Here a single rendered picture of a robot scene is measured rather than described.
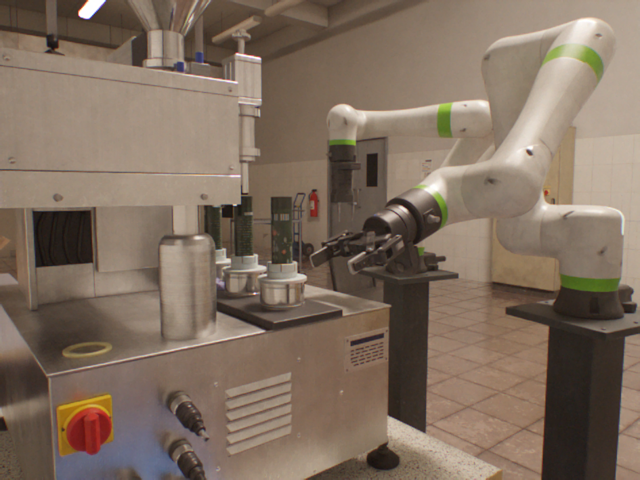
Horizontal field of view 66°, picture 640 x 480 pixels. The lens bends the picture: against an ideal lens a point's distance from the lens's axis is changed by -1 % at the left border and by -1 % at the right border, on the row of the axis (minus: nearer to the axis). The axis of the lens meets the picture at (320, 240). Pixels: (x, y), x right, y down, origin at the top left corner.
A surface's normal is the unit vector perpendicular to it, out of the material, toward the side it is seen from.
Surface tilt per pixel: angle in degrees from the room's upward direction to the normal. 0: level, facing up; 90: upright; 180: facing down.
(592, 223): 89
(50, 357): 0
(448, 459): 0
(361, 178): 90
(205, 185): 90
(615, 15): 90
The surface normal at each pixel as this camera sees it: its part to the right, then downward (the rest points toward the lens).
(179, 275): 0.04, 0.10
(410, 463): 0.00, -1.00
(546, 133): 0.33, -0.32
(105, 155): 0.62, 0.07
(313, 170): -0.78, 0.06
